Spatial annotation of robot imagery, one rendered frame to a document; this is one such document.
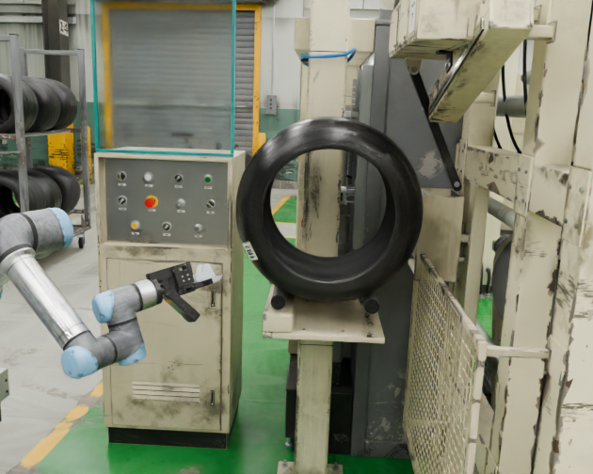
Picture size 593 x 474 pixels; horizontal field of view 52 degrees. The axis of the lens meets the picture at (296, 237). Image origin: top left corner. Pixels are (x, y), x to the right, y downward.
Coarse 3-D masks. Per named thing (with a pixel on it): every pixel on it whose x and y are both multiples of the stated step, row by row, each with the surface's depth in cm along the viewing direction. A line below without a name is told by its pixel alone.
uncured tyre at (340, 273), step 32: (288, 128) 176; (320, 128) 172; (352, 128) 172; (256, 160) 176; (288, 160) 172; (384, 160) 171; (256, 192) 175; (416, 192) 175; (256, 224) 177; (384, 224) 202; (416, 224) 177; (288, 256) 205; (352, 256) 205; (384, 256) 177; (288, 288) 182; (320, 288) 180; (352, 288) 180
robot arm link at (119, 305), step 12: (120, 288) 155; (132, 288) 156; (96, 300) 151; (108, 300) 151; (120, 300) 153; (132, 300) 154; (96, 312) 153; (108, 312) 151; (120, 312) 152; (132, 312) 154; (108, 324) 153
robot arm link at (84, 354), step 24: (0, 240) 150; (24, 240) 153; (0, 264) 148; (24, 264) 149; (24, 288) 147; (48, 288) 148; (48, 312) 145; (72, 312) 147; (72, 336) 143; (72, 360) 140; (96, 360) 142
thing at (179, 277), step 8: (152, 272) 160; (160, 272) 162; (168, 272) 163; (176, 272) 162; (184, 272) 165; (192, 272) 166; (152, 280) 160; (160, 280) 161; (168, 280) 163; (176, 280) 163; (184, 280) 165; (192, 280) 166; (160, 288) 159; (168, 288) 162; (176, 288) 164; (184, 288) 163; (160, 296) 159
